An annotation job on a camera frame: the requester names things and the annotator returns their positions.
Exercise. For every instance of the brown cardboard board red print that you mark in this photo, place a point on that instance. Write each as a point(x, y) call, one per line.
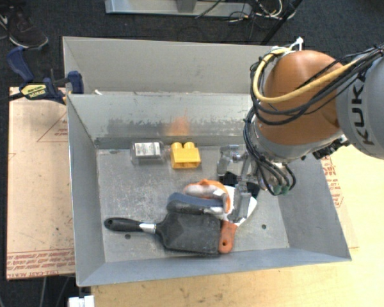
point(38, 187)

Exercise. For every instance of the grey-blue flat block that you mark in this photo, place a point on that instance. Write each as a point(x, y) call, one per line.
point(182, 198)

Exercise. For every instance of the grey metal bin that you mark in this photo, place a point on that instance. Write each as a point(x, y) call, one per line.
point(140, 184)

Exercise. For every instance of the yellow toy brick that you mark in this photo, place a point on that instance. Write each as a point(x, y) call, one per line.
point(185, 157)

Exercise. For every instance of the person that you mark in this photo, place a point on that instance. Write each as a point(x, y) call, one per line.
point(22, 27)

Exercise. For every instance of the clear plastic bottle with label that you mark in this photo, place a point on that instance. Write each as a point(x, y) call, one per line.
point(147, 152)

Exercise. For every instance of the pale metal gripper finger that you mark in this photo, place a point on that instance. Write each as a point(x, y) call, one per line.
point(242, 200)
point(228, 153)

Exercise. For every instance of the black flat brush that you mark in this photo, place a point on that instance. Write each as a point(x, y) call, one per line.
point(188, 232)

